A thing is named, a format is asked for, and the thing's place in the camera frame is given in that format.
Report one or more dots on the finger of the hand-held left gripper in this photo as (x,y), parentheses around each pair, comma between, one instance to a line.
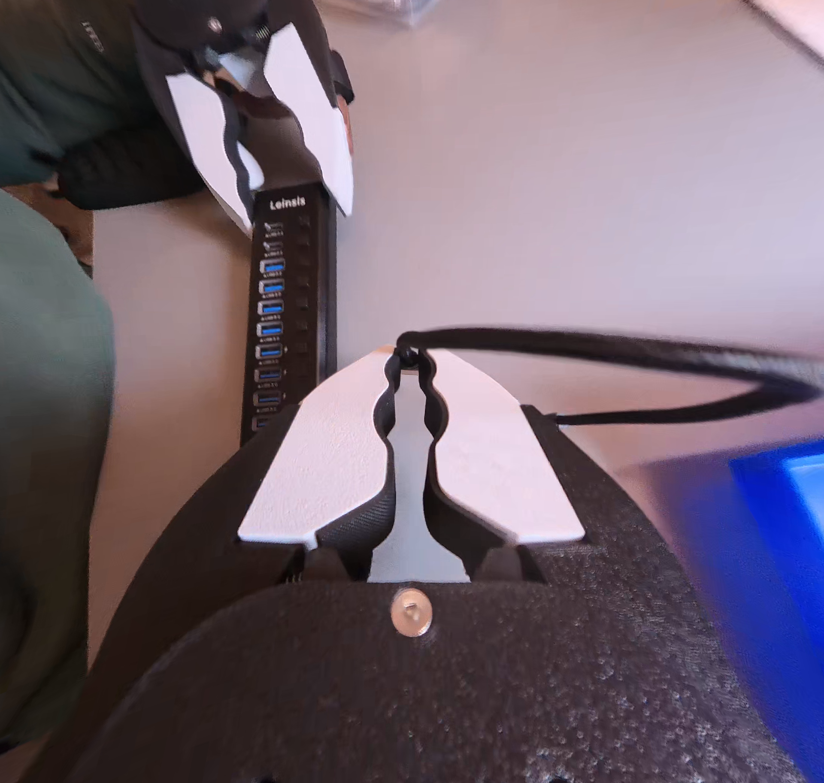
(309,94)
(203,133)

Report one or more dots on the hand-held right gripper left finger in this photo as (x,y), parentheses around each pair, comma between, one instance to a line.
(322,461)

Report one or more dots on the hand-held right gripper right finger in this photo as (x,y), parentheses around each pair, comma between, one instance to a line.
(495,467)

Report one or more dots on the black usb hub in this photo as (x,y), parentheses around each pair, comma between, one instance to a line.
(289,268)

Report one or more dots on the person's left hand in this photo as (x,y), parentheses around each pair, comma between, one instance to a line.
(348,128)

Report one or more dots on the person's green sweater torso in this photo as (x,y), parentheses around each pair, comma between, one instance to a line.
(51,442)

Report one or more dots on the blue plastic bin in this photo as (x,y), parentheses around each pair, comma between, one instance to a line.
(772,570)

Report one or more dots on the white stand with printed tags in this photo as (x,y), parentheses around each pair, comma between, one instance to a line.
(798,4)

